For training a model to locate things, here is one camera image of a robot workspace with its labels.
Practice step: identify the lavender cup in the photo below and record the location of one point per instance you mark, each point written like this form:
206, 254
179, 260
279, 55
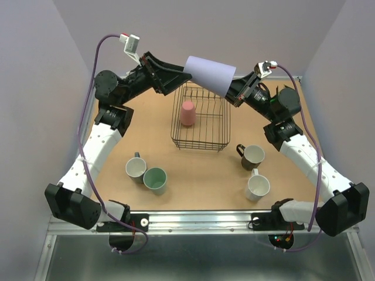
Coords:
211, 75

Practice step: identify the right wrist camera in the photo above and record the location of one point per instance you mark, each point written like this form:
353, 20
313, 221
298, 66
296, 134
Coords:
264, 69

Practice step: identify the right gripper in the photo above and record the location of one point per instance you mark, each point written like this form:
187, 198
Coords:
234, 95

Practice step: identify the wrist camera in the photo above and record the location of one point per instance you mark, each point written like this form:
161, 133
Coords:
130, 46
264, 69

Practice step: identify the black mug white inside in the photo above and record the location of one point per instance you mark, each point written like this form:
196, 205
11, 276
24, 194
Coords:
251, 156

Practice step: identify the grey mug white inside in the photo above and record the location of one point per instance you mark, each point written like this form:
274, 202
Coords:
135, 168

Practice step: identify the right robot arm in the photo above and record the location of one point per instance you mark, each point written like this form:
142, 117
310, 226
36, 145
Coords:
339, 203

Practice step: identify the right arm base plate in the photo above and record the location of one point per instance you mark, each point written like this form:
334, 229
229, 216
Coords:
270, 221

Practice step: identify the pink cup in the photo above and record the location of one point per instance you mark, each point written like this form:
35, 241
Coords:
187, 113

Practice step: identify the black wire dish rack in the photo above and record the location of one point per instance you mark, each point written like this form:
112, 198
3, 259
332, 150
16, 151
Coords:
211, 129

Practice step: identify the green cup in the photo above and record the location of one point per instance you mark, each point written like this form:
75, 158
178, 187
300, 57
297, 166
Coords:
155, 179

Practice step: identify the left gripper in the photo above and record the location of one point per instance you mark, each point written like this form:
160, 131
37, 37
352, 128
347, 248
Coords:
169, 78

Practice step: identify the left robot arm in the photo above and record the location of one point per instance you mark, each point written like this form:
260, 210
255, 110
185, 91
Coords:
70, 199

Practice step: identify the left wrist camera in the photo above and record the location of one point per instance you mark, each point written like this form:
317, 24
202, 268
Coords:
130, 46

